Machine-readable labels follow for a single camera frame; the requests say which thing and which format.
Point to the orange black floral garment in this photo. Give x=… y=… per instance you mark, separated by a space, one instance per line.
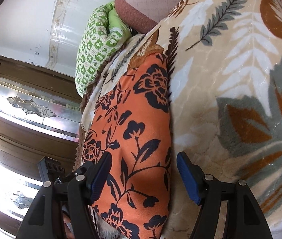
x=132 y=123

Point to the brown wooden glass door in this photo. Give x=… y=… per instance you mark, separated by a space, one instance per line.
x=39 y=117

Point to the person's right hand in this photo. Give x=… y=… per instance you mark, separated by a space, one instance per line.
x=68 y=226

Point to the green white checkered pillow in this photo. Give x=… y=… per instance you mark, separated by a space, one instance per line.
x=104 y=35

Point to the beige leaf pattern blanket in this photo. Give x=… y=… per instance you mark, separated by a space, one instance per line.
x=225 y=103

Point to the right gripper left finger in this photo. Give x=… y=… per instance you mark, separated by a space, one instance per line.
x=44 y=218

